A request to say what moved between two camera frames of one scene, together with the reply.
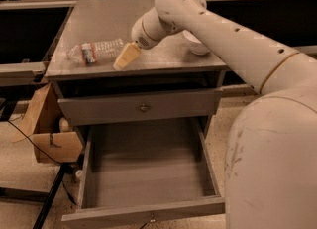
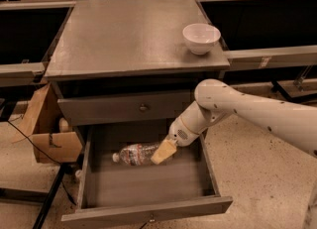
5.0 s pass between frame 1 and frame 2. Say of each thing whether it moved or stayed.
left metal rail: stayed
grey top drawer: stayed
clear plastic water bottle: moved
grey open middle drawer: stayed
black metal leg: stayed
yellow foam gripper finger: moved
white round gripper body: moved
